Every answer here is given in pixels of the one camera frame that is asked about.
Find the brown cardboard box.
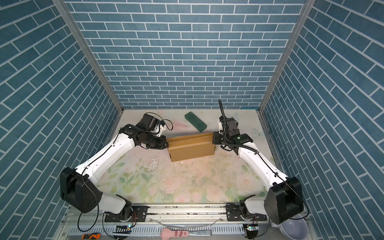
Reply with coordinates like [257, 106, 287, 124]
[167, 133, 216, 162]

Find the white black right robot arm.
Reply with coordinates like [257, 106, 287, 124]
[213, 116, 304, 224]

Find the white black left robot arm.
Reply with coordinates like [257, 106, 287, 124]
[59, 113, 169, 222]

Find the dark green flat block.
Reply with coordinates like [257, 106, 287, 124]
[185, 112, 207, 132]

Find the orange black screwdriver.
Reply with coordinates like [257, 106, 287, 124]
[82, 233, 101, 240]

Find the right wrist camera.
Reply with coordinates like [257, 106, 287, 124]
[218, 118, 224, 134]

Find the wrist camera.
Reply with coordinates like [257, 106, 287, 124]
[154, 121, 167, 137]
[218, 118, 224, 134]

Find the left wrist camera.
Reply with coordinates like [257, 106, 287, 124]
[154, 121, 167, 137]

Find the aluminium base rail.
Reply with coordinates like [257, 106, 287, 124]
[53, 202, 316, 240]

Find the pink handled knife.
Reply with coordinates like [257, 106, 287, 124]
[161, 229, 212, 240]

